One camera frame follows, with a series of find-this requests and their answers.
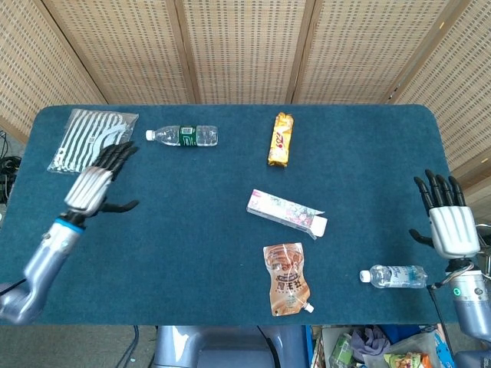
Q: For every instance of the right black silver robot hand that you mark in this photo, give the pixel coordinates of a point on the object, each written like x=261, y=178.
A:
x=454, y=230

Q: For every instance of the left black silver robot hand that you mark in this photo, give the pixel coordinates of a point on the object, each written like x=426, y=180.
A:
x=88, y=188

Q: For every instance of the floral toothpaste box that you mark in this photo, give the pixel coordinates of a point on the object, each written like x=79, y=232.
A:
x=284, y=209

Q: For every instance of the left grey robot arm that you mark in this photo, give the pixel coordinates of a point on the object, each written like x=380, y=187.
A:
x=42, y=268

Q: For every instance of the blue label water bottle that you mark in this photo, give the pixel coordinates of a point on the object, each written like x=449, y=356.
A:
x=395, y=276

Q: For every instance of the green label water bottle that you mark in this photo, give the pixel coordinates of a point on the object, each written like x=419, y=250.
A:
x=186, y=135

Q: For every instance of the metal stool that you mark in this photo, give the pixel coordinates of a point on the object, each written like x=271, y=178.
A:
x=485, y=227

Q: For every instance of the striped cloth in plastic bag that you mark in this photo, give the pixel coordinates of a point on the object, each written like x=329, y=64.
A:
x=80, y=134

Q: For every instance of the blue table carpet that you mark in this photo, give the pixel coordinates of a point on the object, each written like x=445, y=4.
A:
x=192, y=249

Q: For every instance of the purple crumpled cloth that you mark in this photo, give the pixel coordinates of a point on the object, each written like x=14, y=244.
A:
x=370, y=341

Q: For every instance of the orange snack bag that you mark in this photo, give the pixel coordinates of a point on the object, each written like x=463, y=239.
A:
x=406, y=361

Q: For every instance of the green snack bag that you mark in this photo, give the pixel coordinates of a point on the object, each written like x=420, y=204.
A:
x=341, y=350

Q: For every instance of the brown peanut butter pouch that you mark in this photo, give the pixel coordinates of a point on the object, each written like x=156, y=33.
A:
x=285, y=280

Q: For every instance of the yellow snack package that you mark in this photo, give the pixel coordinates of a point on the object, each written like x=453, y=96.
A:
x=280, y=142

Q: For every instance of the grey robot torso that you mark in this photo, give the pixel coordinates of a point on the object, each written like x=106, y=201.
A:
x=215, y=347

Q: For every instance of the bamboo folding screen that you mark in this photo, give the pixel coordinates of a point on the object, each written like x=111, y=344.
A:
x=245, y=50

